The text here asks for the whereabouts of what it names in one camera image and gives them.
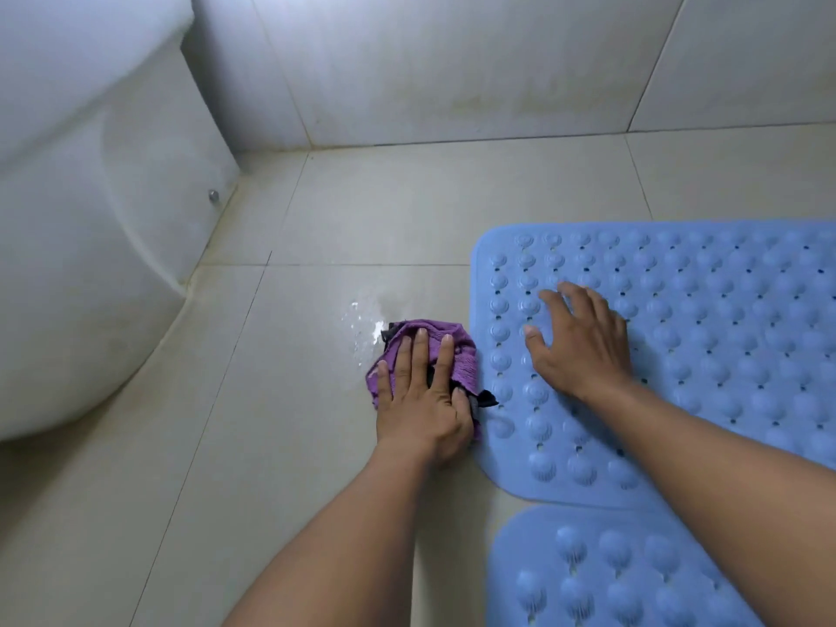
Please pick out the person's left forearm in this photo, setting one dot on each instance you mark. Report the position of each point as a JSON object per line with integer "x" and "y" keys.
{"x": 339, "y": 548}

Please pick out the blue bath mat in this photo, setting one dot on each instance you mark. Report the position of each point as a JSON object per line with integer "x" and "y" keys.
{"x": 718, "y": 333}
{"x": 588, "y": 574}

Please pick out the white ceramic toilet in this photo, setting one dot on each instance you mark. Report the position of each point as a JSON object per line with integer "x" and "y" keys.
{"x": 72, "y": 254}

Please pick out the person's right forearm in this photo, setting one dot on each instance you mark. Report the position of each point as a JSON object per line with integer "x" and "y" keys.
{"x": 718, "y": 489}

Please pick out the person's right hand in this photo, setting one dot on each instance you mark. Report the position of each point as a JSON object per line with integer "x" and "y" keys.
{"x": 584, "y": 352}

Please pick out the person's left hand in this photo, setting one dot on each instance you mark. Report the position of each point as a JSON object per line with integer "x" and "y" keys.
{"x": 421, "y": 411}

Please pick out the purple and black cloth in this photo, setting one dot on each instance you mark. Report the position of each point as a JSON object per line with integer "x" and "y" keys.
{"x": 464, "y": 362}

